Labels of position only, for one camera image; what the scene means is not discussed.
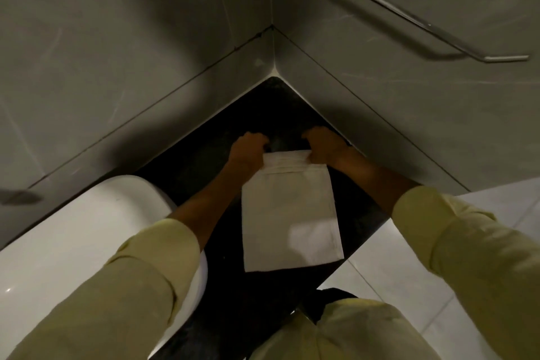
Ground person's right forearm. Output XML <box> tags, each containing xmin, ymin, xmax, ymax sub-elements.
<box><xmin>333</xmin><ymin>152</ymin><xmax>540</xmax><ymax>360</ymax></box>

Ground person's left forearm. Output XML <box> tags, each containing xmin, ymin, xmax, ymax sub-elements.
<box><xmin>6</xmin><ymin>161</ymin><xmax>264</xmax><ymax>360</ymax></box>

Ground black trousers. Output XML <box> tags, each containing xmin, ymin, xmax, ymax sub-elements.
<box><xmin>295</xmin><ymin>287</ymin><xmax>359</xmax><ymax>324</ymax></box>

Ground white towel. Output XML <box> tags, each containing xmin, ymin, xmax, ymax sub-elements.
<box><xmin>241</xmin><ymin>149</ymin><xmax>345</xmax><ymax>273</ymax></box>

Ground chrome towel rail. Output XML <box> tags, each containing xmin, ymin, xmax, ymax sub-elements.
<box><xmin>350</xmin><ymin>0</ymin><xmax>530</xmax><ymax>64</ymax></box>

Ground white ceramic sink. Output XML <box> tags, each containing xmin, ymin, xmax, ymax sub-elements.
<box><xmin>0</xmin><ymin>174</ymin><xmax>209</xmax><ymax>360</ymax></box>

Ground pale yellow shirt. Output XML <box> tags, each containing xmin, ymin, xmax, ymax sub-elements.
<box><xmin>249</xmin><ymin>298</ymin><xmax>442</xmax><ymax>360</ymax></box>

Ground person's right hand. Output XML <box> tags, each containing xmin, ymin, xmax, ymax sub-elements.
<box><xmin>301</xmin><ymin>125</ymin><xmax>353</xmax><ymax>170</ymax></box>

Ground person's left hand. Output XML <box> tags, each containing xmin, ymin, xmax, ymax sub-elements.
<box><xmin>227</xmin><ymin>131</ymin><xmax>271</xmax><ymax>172</ymax></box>

